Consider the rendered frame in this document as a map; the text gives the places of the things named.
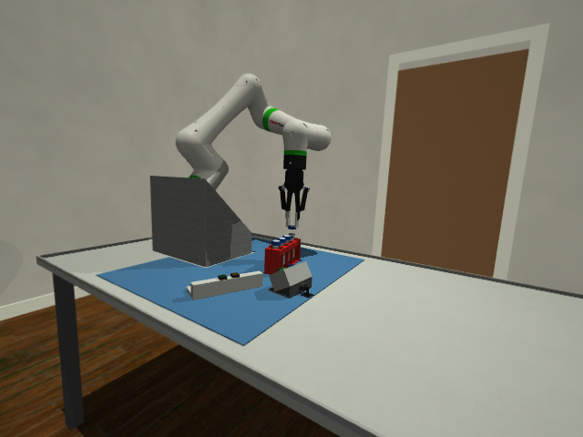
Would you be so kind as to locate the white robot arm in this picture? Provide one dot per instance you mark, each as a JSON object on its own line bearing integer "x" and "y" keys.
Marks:
{"x": 194, "y": 141}

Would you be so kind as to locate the white button panel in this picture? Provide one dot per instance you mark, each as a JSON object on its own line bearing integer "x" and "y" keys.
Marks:
{"x": 291, "y": 281}

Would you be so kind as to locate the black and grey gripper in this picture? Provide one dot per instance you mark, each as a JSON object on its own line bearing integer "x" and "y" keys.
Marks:
{"x": 294, "y": 184}

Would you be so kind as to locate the blue flat mat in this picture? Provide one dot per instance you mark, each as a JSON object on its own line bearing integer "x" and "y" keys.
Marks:
{"x": 240, "y": 316}

